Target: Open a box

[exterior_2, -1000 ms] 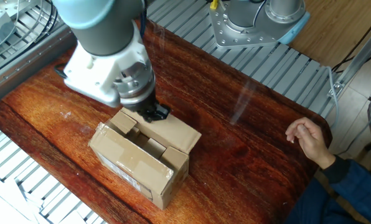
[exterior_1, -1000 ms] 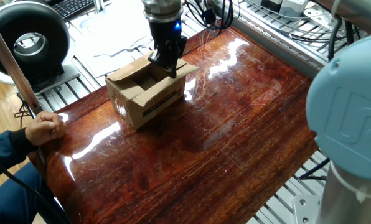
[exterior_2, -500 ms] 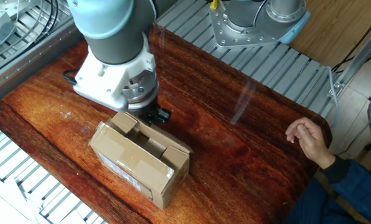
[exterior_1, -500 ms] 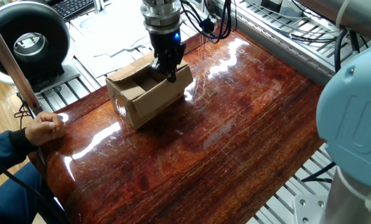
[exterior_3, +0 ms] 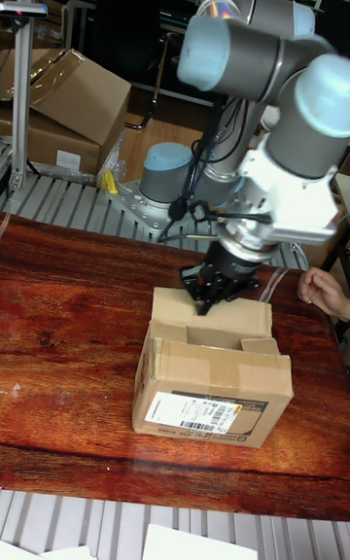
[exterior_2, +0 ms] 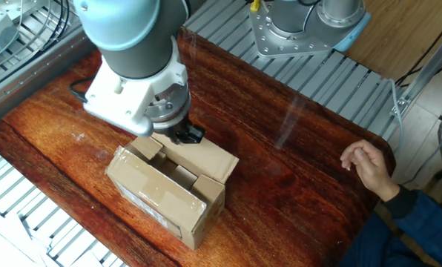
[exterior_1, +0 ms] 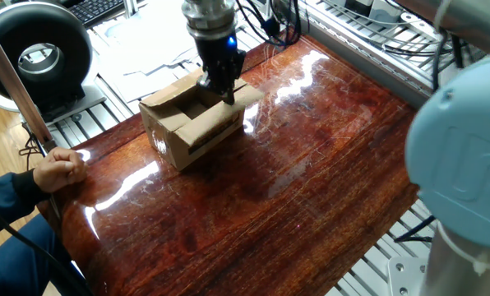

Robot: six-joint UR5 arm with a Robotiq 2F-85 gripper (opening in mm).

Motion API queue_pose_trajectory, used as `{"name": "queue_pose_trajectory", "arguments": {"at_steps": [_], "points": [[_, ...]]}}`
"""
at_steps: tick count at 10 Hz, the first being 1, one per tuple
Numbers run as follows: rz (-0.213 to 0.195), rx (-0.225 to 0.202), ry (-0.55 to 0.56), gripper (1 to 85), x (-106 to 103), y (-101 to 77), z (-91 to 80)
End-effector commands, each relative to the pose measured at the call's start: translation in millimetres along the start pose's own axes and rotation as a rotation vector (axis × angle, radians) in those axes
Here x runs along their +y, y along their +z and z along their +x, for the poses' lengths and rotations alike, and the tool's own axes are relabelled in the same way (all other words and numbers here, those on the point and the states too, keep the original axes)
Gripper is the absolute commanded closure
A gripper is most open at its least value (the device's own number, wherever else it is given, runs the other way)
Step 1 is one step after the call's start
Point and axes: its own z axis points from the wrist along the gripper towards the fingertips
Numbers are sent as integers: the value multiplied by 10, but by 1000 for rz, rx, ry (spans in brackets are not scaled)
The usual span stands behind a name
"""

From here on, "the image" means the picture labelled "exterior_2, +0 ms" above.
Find pale wooden block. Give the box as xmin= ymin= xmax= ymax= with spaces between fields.
xmin=168 ymin=165 xmax=199 ymax=190

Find black cable bundle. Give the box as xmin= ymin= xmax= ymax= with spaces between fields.
xmin=39 ymin=0 xmax=70 ymax=53

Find brown labelled cardboard box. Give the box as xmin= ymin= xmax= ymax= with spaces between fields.
xmin=105 ymin=131 xmax=240 ymax=251

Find grey metal side rail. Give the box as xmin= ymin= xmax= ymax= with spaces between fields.
xmin=0 ymin=25 xmax=96 ymax=129

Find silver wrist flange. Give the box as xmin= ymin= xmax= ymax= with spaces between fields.
xmin=145 ymin=83 xmax=191 ymax=131

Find aluminium frame post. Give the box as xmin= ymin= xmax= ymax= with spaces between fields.
xmin=389 ymin=22 xmax=442 ymax=116

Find black floor cables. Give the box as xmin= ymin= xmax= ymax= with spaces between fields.
xmin=395 ymin=13 xmax=442 ymax=88

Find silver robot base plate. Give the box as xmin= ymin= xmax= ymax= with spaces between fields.
xmin=248 ymin=1 xmax=350 ymax=59

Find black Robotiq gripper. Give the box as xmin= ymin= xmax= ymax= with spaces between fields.
xmin=165 ymin=116 xmax=206 ymax=145

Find small tan wooden block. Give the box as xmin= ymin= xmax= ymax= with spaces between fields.
xmin=148 ymin=151 xmax=168 ymax=170

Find white paper sheet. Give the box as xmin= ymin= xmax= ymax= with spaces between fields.
xmin=0 ymin=202 xmax=47 ymax=267

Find blue clothed person's body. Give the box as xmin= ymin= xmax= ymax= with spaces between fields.
xmin=339 ymin=211 xmax=435 ymax=267

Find forearm in blue sleeve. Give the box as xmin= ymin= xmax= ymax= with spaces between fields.
xmin=382 ymin=184 xmax=442 ymax=267

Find white wrist mount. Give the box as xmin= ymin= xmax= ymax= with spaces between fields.
xmin=82 ymin=35 xmax=189 ymax=138

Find person's bare hand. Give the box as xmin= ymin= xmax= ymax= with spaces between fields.
xmin=339 ymin=139 xmax=400 ymax=202

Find glossy red-brown wooden board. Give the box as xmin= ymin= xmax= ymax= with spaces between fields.
xmin=0 ymin=25 xmax=397 ymax=267

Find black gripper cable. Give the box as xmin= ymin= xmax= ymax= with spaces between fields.
xmin=68 ymin=76 xmax=96 ymax=104

